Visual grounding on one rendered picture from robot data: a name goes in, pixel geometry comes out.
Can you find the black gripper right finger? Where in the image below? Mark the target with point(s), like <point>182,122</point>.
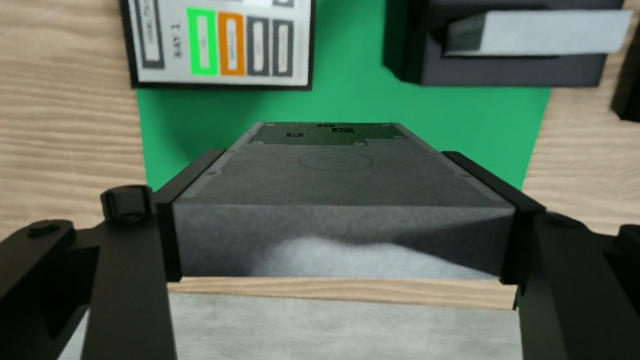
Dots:
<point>571,305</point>

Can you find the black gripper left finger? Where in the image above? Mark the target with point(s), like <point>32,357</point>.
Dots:
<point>129,316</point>

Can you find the green mat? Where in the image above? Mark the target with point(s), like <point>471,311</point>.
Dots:
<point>359,61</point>

